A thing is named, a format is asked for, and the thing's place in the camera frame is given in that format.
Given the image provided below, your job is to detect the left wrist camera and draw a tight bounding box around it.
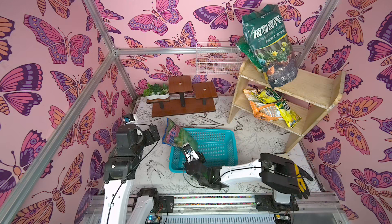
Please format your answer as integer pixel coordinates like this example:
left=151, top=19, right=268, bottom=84
left=122, top=113, right=138, bottom=125

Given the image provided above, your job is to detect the yellow fertilizer bag lower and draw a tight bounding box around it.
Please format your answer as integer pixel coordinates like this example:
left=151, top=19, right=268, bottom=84
left=275, top=100, right=301, bottom=128

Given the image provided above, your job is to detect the small green bag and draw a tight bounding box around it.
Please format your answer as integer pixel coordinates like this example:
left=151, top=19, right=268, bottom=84
left=236, top=36, right=265, bottom=73

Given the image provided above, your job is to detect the teal plastic basket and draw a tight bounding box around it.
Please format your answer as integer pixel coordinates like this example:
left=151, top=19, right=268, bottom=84
left=168, top=128, right=238, bottom=173

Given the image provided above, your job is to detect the blue green soil bag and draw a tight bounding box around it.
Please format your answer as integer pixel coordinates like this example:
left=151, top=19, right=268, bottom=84
left=162, top=118, right=199, bottom=153

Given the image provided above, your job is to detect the yellow fertilizer bag upper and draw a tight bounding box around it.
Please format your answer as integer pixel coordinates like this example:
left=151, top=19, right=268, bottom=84
left=243, top=87, right=283, bottom=104

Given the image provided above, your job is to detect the yellow fertilizer bag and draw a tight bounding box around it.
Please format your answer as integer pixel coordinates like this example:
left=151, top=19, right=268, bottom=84
left=275, top=100, right=301, bottom=128
left=243, top=87, right=283, bottom=104

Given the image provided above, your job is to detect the orange white fertilizer bag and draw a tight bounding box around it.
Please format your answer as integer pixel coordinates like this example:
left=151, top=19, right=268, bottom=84
left=249, top=101, right=283, bottom=122

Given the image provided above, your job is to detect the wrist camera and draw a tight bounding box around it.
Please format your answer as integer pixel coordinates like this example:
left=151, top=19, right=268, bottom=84
left=183, top=143, right=200, bottom=162
left=122, top=113, right=138, bottom=125

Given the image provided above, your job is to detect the white wire basket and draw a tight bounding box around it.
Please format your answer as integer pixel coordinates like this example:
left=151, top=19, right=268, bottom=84
left=195, top=45, right=243, bottom=76

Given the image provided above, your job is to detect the dark green soil bag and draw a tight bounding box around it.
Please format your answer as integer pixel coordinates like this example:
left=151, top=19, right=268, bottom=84
left=242, top=4, right=298, bottom=88

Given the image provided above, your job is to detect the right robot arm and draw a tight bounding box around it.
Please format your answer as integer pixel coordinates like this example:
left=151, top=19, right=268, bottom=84
left=184, top=151, right=313, bottom=213

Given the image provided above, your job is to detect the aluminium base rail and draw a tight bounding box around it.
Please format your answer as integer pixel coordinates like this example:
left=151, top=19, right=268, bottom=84
left=82, top=193, right=349, bottom=224

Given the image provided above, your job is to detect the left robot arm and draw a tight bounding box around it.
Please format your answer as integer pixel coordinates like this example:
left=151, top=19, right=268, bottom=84
left=101, top=124, right=174, bottom=224

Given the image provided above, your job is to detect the white planter with succulents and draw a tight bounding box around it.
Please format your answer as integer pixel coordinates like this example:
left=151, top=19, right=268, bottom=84
left=143, top=83, right=169, bottom=100

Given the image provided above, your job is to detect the brown stepped plant stand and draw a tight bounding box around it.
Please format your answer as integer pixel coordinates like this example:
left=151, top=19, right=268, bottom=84
left=146, top=76, right=218, bottom=118

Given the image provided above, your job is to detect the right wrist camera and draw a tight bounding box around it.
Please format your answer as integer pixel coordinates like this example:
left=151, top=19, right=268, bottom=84
left=183, top=143, right=200, bottom=162

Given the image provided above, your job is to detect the wooden two-tier shelf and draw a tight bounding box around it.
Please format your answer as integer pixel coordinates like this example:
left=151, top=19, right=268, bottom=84
left=228, top=60, right=346, bottom=153

